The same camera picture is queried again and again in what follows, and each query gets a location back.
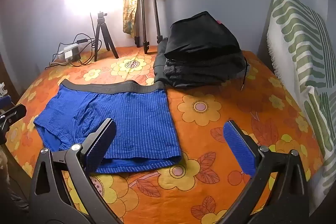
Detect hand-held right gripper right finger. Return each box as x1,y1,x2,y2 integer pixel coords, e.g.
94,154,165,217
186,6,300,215
219,120,311,224

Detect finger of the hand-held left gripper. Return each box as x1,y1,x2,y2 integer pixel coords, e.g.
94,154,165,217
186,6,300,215
0,104,27,146

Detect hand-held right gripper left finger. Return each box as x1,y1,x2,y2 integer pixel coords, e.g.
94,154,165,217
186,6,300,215
28,118,124,224

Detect blue striped boxer pants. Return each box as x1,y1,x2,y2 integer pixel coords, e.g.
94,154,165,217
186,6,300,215
33,79,182,174

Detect orange floral bed sheet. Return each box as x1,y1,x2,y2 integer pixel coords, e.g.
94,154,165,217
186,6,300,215
5,44,324,224

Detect white power adapter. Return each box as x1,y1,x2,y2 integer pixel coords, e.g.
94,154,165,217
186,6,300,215
63,45,82,62

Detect pile of black clothes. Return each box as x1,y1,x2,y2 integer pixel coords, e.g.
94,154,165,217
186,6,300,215
153,11,250,89

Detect green white patterned pillow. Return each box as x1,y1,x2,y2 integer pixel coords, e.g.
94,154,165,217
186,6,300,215
266,0,336,195

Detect small black tripod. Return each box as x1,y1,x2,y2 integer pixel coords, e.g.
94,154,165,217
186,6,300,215
93,12,120,62

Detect tall black tripod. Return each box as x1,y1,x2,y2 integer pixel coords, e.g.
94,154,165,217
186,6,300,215
134,0,163,54

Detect white power strip with cables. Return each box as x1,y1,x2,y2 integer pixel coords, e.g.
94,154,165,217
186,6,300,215
45,14,99,67

